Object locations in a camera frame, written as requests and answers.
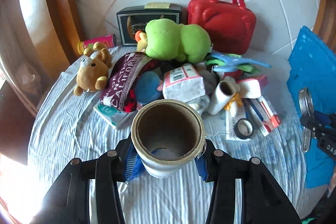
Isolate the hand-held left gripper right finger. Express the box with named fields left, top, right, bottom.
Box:
left=195, top=135, right=301, bottom=224

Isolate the teal white book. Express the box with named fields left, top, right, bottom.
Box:
left=94, top=103, right=135, bottom=130

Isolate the red white carton box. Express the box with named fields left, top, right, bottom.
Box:
left=245, top=98, right=271, bottom=136
left=259, top=97, right=282, bottom=132

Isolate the brown bear plush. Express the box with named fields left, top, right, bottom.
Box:
left=73, top=42, right=113, bottom=96

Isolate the red bear suitcase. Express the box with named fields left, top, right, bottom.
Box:
left=187, top=0, right=257, bottom=54

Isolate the yellow sticky note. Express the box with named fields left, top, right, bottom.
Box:
left=145, top=3, right=171, bottom=9

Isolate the blue striped tablecloth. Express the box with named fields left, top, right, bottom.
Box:
left=28, top=47, right=318, bottom=224

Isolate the wide clear tape roll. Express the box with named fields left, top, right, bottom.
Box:
left=131, top=99, right=206, bottom=178

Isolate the pink cylindrical can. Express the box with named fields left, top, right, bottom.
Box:
left=77, top=34, right=117, bottom=54

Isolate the white paper roll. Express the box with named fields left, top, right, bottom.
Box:
left=209, top=80, right=237, bottom=115

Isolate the blue round plush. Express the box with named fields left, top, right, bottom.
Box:
left=135, top=70, right=164, bottom=105

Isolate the black gift box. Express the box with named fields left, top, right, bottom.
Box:
left=116, top=2, right=184, bottom=46

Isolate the pink tissue pack white label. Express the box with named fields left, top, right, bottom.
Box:
left=162, top=63, right=206, bottom=102

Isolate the black tape roll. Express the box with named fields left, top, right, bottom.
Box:
left=234, top=118, right=255, bottom=139

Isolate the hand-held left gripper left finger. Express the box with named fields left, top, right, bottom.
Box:
left=39, top=135, right=144, bottom=224

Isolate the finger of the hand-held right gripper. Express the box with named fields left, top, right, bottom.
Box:
left=314, top=110, right=336, bottom=126
left=300, top=113, right=322, bottom=138

